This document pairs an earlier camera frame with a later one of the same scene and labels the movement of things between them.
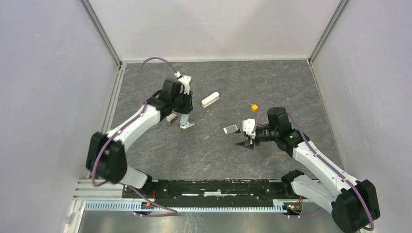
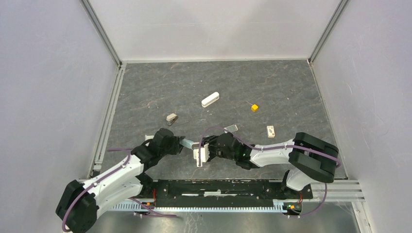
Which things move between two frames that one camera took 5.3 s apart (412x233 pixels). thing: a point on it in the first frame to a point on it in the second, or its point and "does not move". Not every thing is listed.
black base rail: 213,190 does not move
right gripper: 248,143 to 211,140
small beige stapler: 171,118 does not move
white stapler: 210,100 does not move
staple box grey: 230,129 does not move
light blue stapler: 184,122 to 189,143
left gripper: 188,107 to 176,147
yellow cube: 254,108 does not move
